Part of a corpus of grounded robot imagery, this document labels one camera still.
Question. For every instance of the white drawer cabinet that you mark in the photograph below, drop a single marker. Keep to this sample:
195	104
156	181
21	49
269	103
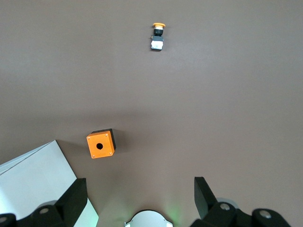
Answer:
35	179

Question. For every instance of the orange mushroom push button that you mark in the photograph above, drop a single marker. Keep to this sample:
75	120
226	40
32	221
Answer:
157	43

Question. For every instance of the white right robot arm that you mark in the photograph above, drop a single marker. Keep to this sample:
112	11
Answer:
146	221

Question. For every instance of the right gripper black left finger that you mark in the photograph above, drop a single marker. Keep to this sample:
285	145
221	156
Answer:
69	205

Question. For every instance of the orange button enclosure box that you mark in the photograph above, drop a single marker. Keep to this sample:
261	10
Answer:
106	142

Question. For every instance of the brown table cover sheet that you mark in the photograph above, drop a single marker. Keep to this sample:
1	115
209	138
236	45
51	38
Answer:
189	106

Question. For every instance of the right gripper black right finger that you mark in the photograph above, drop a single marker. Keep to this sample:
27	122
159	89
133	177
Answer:
213	212

